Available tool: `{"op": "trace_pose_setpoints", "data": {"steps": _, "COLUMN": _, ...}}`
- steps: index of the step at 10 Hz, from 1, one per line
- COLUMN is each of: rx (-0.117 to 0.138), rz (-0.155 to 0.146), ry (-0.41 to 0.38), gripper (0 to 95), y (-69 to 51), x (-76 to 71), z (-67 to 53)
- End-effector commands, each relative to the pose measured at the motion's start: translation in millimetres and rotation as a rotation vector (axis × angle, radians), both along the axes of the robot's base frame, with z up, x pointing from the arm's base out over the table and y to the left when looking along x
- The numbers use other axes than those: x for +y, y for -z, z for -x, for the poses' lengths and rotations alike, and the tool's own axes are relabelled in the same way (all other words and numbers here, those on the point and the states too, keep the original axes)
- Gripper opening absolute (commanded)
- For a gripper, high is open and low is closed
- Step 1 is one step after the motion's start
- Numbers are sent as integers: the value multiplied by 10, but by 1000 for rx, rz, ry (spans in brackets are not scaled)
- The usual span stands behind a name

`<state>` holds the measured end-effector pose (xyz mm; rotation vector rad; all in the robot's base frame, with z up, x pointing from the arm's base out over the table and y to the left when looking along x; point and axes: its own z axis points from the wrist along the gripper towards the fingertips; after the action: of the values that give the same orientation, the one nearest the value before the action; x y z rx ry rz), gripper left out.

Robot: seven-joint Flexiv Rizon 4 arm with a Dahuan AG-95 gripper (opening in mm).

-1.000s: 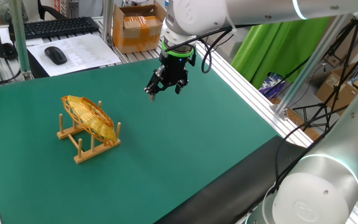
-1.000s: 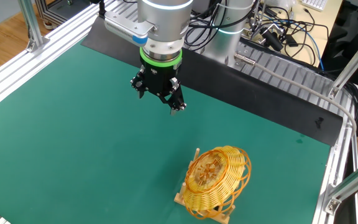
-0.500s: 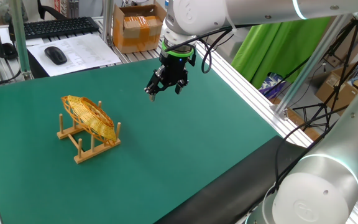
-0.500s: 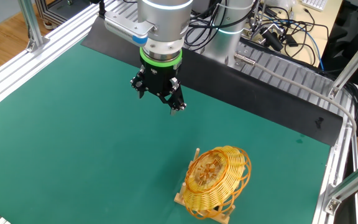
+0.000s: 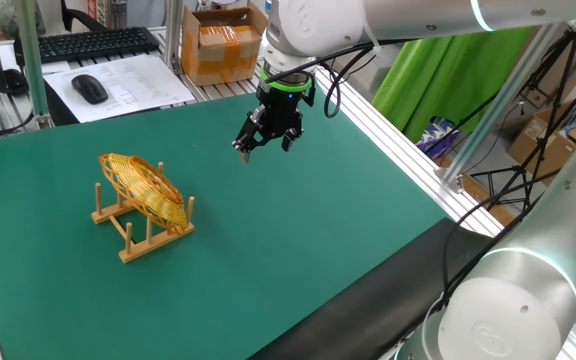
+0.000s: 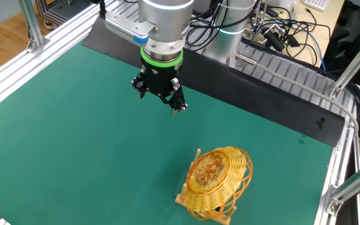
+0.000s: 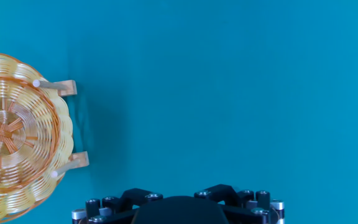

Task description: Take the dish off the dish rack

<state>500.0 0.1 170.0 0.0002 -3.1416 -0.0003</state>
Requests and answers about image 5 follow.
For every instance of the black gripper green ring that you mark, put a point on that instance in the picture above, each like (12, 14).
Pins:
(280, 107)

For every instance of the yellow woven wicker dish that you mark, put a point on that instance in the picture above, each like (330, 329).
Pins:
(143, 187)

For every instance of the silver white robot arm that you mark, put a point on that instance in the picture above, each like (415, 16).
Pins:
(518, 310)

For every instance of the wooden peg dish rack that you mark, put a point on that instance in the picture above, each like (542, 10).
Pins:
(153, 245)

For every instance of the green table mat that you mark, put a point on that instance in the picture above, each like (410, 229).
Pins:
(293, 225)

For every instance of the taped cardboard box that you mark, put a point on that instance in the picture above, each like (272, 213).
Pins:
(220, 50)

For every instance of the white printed paper sheet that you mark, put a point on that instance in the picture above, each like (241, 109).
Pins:
(138, 82)

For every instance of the blue white patterned bag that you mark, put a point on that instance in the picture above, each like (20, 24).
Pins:
(435, 137)

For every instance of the bright green cloth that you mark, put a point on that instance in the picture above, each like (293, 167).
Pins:
(443, 85)

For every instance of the black computer mouse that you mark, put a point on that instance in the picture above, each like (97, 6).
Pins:
(89, 89)

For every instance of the black rubber mat strip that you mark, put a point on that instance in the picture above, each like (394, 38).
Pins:
(368, 300)

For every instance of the black computer keyboard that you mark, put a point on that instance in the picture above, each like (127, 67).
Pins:
(93, 44)

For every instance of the black office chair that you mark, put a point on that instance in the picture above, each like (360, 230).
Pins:
(80, 17)

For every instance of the black tripod stand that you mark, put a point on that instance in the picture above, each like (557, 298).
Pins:
(543, 135)

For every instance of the open cardboard box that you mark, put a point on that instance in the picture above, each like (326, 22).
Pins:
(548, 145)

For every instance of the aluminium frame post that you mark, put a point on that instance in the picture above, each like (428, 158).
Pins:
(503, 110)
(173, 30)
(32, 60)

